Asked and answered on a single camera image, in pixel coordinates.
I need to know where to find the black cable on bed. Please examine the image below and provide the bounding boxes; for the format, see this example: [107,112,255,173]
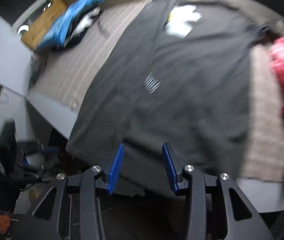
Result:
[96,17,112,40]

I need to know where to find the dark folded clothes pile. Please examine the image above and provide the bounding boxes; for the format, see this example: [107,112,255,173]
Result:
[62,5,101,48]

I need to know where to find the dark grey daisy t-shirt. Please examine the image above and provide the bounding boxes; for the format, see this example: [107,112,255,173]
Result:
[66,0,265,196]

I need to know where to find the blue folded garment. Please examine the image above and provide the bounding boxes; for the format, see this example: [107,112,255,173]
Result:
[36,0,105,50]

